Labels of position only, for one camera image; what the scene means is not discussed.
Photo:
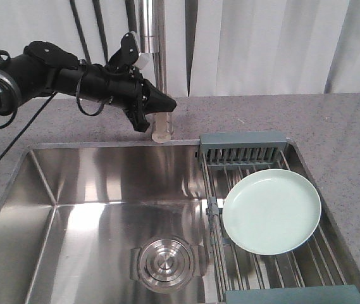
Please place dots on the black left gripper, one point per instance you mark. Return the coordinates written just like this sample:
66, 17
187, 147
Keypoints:
128, 90

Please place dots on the light green round plate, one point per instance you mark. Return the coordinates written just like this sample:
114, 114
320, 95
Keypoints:
271, 211

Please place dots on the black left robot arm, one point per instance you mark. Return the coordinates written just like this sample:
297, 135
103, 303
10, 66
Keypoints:
44, 69

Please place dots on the white pleated curtain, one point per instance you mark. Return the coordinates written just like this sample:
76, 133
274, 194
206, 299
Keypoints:
213, 48

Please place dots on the stainless steel faucet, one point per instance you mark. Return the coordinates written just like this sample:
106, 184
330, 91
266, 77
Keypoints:
153, 41

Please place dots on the stainless steel sink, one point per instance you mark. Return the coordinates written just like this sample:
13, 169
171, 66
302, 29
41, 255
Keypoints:
73, 212

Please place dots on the steel sink drain strainer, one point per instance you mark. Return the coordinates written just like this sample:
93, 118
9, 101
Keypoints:
166, 265

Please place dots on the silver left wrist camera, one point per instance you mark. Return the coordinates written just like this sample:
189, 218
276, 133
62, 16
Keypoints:
131, 53

